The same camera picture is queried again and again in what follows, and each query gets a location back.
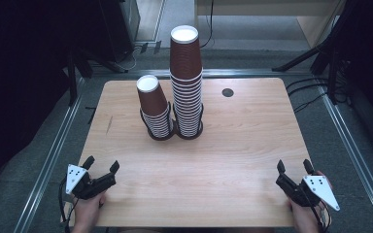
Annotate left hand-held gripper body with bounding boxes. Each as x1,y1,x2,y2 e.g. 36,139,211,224
65,164,118,200

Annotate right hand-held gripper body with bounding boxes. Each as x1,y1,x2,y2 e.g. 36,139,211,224
275,173,341,213

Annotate black wire cup holder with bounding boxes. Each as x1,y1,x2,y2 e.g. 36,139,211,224
172,102,205,141
139,101,178,142

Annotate tall stack of brown cups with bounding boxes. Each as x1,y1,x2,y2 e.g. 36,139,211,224
170,71,205,139

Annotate person's left hand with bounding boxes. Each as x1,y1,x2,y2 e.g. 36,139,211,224
72,189,108,228

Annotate person's right hand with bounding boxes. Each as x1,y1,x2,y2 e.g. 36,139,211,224
286,195,323,233

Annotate short stack of brown cups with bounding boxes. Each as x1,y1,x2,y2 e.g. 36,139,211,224
136,74,175,140

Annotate black stand leg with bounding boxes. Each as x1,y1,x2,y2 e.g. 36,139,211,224
65,51,94,107

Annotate black tripod stand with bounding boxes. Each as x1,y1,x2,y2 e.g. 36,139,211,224
271,0,354,73

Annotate dark cabinet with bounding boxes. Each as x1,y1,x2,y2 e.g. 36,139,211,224
98,0,141,63

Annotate light wooden cabinet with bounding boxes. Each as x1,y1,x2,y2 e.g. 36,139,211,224
194,0,345,49

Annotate left hand-held gripper cable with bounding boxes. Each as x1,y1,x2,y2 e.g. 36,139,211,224
58,177,76,233

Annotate hand-held gripper cable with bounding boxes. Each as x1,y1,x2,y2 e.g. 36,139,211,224
310,197,333,233
58,177,76,233

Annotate right hand-held gripper cable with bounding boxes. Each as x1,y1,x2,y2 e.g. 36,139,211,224
310,197,333,233

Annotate metal floor rail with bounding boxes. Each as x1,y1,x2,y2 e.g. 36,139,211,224
317,84,373,233
13,77,85,233
90,68,313,79

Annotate black floor cables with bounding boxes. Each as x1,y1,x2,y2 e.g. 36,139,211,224
285,76,330,115

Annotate white floor cable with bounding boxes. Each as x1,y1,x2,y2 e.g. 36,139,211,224
118,44,144,72

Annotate black hanging cable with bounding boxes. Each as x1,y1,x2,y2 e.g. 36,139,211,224
199,0,216,50

